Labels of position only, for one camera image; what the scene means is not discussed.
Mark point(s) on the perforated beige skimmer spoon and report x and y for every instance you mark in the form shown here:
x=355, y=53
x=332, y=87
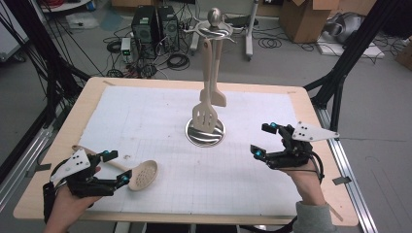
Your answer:
x=145, y=173

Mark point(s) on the steel utensil stand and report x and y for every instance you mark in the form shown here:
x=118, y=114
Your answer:
x=213, y=16

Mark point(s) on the grey tape piece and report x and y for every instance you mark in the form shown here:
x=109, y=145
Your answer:
x=341, y=180
x=39, y=168

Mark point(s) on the person's right hand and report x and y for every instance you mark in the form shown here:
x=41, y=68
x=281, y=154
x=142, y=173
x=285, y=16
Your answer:
x=306, y=186

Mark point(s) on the small silver power box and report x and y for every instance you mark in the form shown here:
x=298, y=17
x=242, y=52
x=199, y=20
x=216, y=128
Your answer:
x=125, y=47

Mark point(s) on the white flat board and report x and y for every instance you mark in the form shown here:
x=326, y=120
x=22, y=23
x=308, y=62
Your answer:
x=353, y=50

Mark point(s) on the brown box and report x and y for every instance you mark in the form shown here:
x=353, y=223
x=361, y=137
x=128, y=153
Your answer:
x=405, y=55

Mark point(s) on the white grid mat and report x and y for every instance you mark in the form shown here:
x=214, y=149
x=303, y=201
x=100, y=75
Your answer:
x=145, y=113

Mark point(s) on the black flat device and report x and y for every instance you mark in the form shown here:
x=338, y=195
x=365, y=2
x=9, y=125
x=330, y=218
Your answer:
x=249, y=22

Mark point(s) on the open cardboard box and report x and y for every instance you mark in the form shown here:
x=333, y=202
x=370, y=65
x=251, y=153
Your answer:
x=301, y=22

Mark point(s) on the grey bag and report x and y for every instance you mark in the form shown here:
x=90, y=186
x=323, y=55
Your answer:
x=345, y=27

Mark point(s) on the person's left hand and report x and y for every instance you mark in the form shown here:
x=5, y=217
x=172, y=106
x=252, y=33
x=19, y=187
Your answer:
x=66, y=210

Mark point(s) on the black computer tower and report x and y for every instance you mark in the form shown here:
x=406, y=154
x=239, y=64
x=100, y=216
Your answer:
x=144, y=29
x=168, y=29

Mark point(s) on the aluminium rail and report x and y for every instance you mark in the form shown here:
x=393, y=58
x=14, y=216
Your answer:
x=359, y=207
x=19, y=168

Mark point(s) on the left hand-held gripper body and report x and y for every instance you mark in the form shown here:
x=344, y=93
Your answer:
x=87, y=187

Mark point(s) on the solid beige spatula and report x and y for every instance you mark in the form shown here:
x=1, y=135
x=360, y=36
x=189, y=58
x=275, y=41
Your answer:
x=219, y=98

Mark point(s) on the black metal frame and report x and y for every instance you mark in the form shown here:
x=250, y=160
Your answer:
x=356, y=42
x=32, y=39

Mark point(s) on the white plastic bag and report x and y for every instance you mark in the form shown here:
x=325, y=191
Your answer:
x=82, y=21

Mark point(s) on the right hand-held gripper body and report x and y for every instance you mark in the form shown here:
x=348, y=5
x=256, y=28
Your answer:
x=291, y=158

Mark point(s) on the white cabinet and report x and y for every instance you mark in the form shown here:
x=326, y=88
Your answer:
x=9, y=35

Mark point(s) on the slotted beige spatula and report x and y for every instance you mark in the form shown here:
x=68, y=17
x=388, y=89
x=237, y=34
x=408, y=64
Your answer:
x=198, y=118

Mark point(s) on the white round table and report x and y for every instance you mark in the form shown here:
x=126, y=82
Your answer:
x=64, y=5

